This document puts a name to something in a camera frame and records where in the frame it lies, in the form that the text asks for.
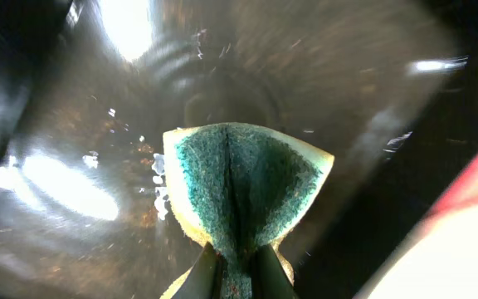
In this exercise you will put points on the light blue plate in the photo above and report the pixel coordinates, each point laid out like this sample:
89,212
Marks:
439,259

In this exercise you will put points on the green yellow scrub sponge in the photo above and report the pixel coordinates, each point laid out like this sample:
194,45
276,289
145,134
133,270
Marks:
240,187

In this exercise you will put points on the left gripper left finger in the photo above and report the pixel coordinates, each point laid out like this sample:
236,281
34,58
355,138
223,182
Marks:
205,278

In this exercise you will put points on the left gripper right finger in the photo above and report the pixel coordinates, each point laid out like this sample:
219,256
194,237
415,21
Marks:
268,279

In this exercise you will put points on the black water tray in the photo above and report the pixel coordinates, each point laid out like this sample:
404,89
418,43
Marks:
87,89

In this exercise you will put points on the red plastic serving tray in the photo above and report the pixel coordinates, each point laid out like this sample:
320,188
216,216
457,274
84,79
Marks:
467,187

